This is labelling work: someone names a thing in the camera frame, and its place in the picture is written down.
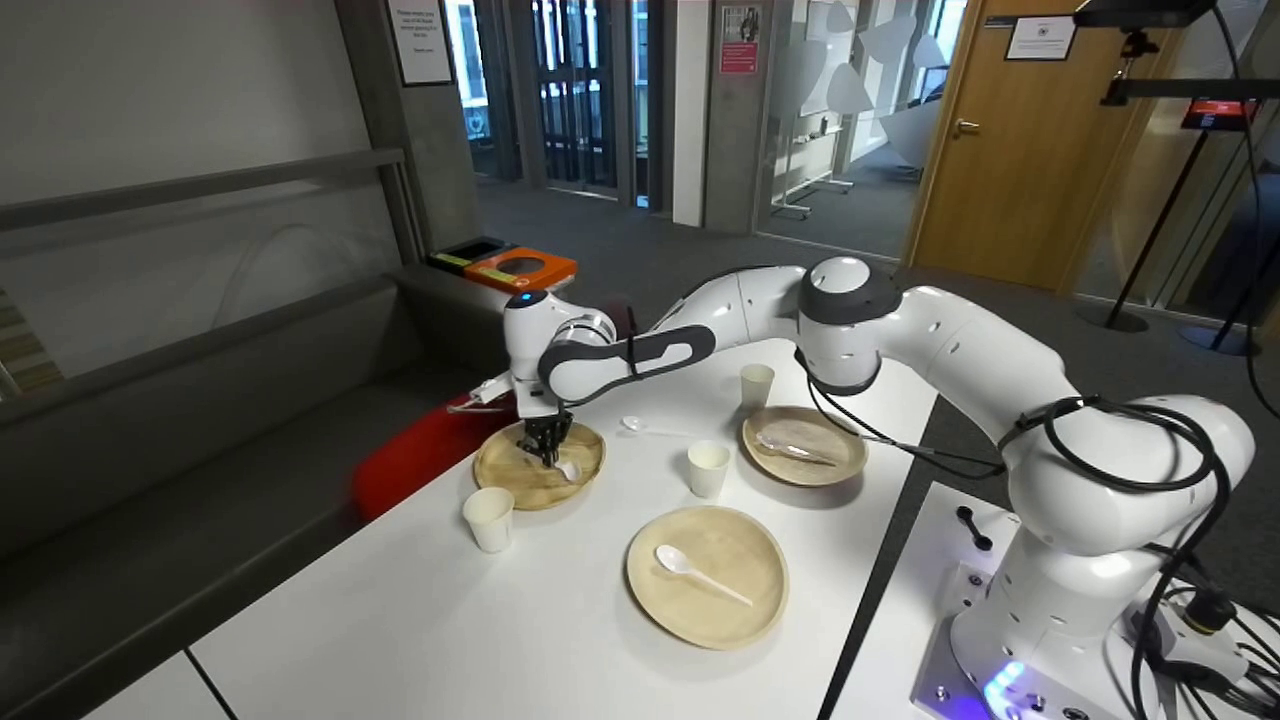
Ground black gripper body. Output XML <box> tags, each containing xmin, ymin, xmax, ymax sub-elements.
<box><xmin>520</xmin><ymin>413</ymin><xmax>572</xmax><ymax>467</ymax></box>

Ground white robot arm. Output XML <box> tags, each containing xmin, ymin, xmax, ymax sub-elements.
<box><xmin>504</xmin><ymin>257</ymin><xmax>1256</xmax><ymax>695</ymax></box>

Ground far wooden plate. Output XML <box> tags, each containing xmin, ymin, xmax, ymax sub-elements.
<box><xmin>471</xmin><ymin>423</ymin><xmax>602</xmax><ymax>512</ymax></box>

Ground wooden plate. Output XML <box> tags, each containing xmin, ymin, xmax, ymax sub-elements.
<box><xmin>471</xmin><ymin>423</ymin><xmax>602</xmax><ymax>512</ymax></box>
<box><xmin>737</xmin><ymin>407</ymin><xmax>867</xmax><ymax>487</ymax></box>
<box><xmin>624</xmin><ymin>504</ymin><xmax>788</xmax><ymax>653</ymax></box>

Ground white spoon on near plate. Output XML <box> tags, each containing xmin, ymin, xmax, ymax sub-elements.
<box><xmin>650</xmin><ymin>542</ymin><xmax>753</xmax><ymax>607</ymax></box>

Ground white spoon on plate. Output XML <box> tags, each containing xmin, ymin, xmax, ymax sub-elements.
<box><xmin>650</xmin><ymin>542</ymin><xmax>753</xmax><ymax>607</ymax></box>
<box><xmin>756</xmin><ymin>434</ymin><xmax>835</xmax><ymax>462</ymax></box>

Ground near wooden plate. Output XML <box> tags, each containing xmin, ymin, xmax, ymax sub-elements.
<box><xmin>624</xmin><ymin>504</ymin><xmax>788</xmax><ymax>653</ymax></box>

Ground white spoon on middle plate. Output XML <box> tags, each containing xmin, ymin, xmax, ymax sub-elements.
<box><xmin>756</xmin><ymin>434</ymin><xmax>835</xmax><ymax>462</ymax></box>

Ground middle wooden plate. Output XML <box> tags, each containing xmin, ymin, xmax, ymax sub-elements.
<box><xmin>737</xmin><ymin>407</ymin><xmax>867</xmax><ymax>487</ymax></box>

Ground far white paper cup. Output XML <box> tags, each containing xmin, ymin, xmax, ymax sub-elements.
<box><xmin>460</xmin><ymin>487</ymin><xmax>514</xmax><ymax>551</ymax></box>

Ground white paper cup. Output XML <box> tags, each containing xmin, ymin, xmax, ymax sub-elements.
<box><xmin>685</xmin><ymin>438</ymin><xmax>733</xmax><ymax>499</ymax></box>
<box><xmin>739</xmin><ymin>365</ymin><xmax>774</xmax><ymax>407</ymax></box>
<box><xmin>460</xmin><ymin>487</ymin><xmax>514</xmax><ymax>551</ymax></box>

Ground red chair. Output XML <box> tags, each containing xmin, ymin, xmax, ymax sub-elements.
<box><xmin>346</xmin><ymin>398</ymin><xmax>514</xmax><ymax>524</ymax></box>

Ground orange recycling bin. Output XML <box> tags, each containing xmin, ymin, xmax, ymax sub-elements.
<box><xmin>432</xmin><ymin>237</ymin><xmax>577</xmax><ymax>291</ymax></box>

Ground middle white paper cup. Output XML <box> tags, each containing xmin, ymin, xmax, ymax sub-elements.
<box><xmin>685</xmin><ymin>438</ymin><xmax>733</xmax><ymax>499</ymax></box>

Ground near white paper cup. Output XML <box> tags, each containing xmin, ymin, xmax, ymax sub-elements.
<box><xmin>739</xmin><ymin>365</ymin><xmax>774</xmax><ymax>407</ymax></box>

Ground wooden door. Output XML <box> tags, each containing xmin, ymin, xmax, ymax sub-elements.
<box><xmin>908</xmin><ymin>0</ymin><xmax>1184</xmax><ymax>291</ymax></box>

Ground black tripod stand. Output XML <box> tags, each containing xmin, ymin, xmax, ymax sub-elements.
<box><xmin>1073</xmin><ymin>0</ymin><xmax>1280</xmax><ymax>330</ymax></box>

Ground wall poster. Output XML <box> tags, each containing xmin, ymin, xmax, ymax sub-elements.
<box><xmin>386</xmin><ymin>0</ymin><xmax>453</xmax><ymax>88</ymax></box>

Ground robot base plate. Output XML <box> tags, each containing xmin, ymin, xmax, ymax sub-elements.
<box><xmin>908</xmin><ymin>499</ymin><xmax>1150</xmax><ymax>720</ymax></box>

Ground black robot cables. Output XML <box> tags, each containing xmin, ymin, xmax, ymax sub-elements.
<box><xmin>795</xmin><ymin>344</ymin><xmax>1280</xmax><ymax>720</ymax></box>

